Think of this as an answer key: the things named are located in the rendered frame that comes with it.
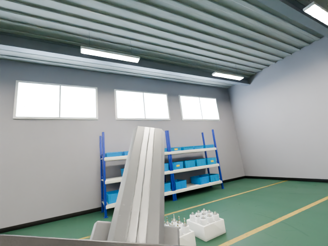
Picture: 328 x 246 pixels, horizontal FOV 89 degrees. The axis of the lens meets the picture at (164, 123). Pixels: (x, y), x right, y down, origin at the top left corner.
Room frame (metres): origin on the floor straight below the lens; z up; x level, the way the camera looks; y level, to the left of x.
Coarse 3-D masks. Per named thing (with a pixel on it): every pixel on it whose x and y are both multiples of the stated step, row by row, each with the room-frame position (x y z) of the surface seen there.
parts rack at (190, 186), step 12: (168, 132) 4.90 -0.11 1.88; (168, 144) 4.88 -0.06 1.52; (204, 144) 6.20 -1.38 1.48; (120, 156) 4.23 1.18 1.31; (168, 156) 4.86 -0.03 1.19; (216, 156) 5.74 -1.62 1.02; (168, 168) 5.02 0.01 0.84; (192, 168) 5.21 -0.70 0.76; (108, 180) 4.09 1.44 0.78; (120, 180) 4.21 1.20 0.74; (168, 192) 4.80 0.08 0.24; (108, 204) 4.12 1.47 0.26
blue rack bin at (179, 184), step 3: (177, 180) 5.52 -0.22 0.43; (180, 180) 5.37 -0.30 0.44; (183, 180) 5.23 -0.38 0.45; (177, 183) 4.96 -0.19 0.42; (180, 183) 5.01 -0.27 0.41; (183, 183) 5.06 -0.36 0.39; (177, 186) 4.96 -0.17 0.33; (180, 186) 5.01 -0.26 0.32; (183, 186) 5.06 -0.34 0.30; (177, 189) 4.96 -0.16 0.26
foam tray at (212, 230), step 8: (192, 224) 2.71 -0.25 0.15; (200, 224) 2.63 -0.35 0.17; (208, 224) 2.57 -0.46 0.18; (216, 224) 2.62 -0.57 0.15; (224, 224) 2.69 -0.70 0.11; (200, 232) 2.57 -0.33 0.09; (208, 232) 2.53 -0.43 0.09; (216, 232) 2.60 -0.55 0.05; (224, 232) 2.68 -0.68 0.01; (208, 240) 2.52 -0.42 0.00
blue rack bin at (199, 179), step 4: (196, 176) 5.87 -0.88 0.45; (200, 176) 5.87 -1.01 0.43; (204, 176) 5.69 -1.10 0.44; (208, 176) 5.48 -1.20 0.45; (192, 180) 5.67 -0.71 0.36; (196, 180) 5.48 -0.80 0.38; (200, 180) 5.34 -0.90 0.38; (204, 180) 5.41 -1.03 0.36; (208, 180) 5.49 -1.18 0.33; (200, 184) 5.35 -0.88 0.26
